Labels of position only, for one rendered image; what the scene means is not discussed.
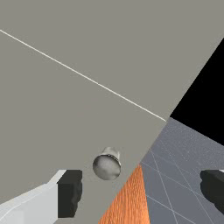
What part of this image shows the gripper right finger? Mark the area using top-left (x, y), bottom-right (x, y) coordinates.
top-left (199, 168), bottom-right (224, 215)

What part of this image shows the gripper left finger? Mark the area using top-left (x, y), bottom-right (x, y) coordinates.
top-left (0, 169), bottom-right (83, 224)

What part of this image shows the pale grey cabinet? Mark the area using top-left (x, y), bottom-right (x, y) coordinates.
top-left (0, 0), bottom-right (224, 224)

